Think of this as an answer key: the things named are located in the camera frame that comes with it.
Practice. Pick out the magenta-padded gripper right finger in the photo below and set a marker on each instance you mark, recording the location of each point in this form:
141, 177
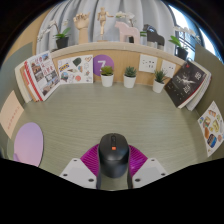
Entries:
150, 171

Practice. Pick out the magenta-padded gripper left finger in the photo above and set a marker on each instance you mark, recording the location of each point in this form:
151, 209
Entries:
78, 171

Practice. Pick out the black computer mouse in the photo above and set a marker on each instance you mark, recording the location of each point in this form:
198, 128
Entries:
113, 156

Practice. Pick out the purple mouse pad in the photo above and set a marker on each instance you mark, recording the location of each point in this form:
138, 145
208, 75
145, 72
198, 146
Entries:
28, 143

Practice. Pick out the colourful sticker card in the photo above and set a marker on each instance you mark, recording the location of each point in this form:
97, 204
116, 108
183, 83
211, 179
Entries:
211, 130

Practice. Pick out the small plant in white pot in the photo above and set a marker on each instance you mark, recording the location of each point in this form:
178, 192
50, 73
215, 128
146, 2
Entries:
129, 81
107, 80
158, 86

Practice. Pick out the beige booklet with red print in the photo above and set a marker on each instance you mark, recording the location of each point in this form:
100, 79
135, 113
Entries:
11, 115

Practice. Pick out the black-covered book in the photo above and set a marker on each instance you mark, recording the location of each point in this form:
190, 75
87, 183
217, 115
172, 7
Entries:
185, 83

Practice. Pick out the brown-covered book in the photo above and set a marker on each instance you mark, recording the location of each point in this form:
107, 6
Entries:
27, 85

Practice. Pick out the white sticker sheet card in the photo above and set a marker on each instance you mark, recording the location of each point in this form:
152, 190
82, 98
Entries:
76, 70

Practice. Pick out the red-spined photo-cover book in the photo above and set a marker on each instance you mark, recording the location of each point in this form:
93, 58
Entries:
45, 71

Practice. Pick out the thick white book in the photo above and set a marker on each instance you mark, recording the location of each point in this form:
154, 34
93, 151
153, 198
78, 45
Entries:
20, 81

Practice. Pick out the purple round number sign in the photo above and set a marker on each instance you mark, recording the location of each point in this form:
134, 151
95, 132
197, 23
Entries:
103, 63

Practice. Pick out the green desk partition panel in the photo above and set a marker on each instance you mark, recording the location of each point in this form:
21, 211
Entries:
6, 83
213, 76

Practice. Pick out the white orchid in black pot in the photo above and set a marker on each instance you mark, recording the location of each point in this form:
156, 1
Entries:
62, 42
182, 52

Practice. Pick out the black wooden horse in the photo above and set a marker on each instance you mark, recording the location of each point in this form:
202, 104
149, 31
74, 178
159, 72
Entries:
153, 36

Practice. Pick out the pink wooden horse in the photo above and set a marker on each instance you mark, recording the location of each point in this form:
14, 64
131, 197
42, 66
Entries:
126, 31

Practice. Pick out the large glass window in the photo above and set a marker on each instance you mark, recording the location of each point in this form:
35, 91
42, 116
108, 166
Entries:
191, 25

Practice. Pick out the wooden artist mannequin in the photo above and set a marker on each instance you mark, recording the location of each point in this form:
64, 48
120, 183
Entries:
103, 20

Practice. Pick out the grey pleated curtain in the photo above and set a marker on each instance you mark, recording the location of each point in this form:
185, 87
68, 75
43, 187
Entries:
150, 13

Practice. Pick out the white orchid behind horses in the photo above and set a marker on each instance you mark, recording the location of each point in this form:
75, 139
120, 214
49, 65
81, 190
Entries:
125, 15

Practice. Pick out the white wall socket plate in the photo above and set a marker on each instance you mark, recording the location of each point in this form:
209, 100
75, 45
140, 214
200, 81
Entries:
148, 63
168, 69

